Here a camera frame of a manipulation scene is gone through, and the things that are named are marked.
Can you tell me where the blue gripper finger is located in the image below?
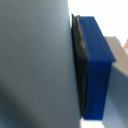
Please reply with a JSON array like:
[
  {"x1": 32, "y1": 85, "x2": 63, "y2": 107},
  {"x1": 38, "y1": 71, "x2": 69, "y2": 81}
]
[{"x1": 70, "y1": 13, "x2": 117, "y2": 121}]

